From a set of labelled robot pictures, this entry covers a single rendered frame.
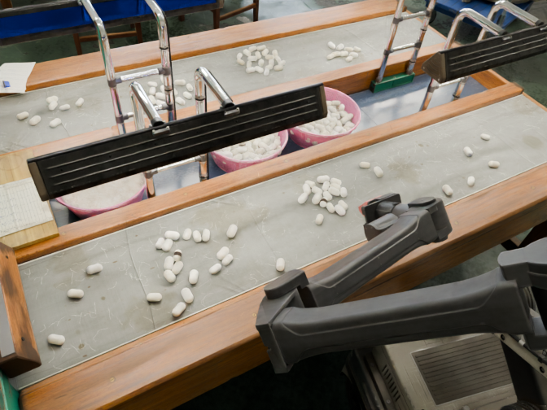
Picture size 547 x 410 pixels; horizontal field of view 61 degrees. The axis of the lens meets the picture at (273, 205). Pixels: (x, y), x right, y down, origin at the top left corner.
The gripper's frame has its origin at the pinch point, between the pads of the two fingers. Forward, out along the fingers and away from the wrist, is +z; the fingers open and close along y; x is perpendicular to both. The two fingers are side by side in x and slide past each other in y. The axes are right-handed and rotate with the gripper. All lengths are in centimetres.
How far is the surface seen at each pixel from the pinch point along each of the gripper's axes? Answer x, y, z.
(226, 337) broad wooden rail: 14.0, 42.0, -3.6
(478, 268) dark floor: 66, -89, 56
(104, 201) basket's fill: -17, 54, 37
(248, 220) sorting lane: -2.3, 22.2, 20.0
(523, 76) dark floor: 0, -240, 138
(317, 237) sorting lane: 6.2, 8.7, 10.2
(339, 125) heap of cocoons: -16.9, -23.1, 38.1
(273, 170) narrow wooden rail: -11.6, 8.4, 27.4
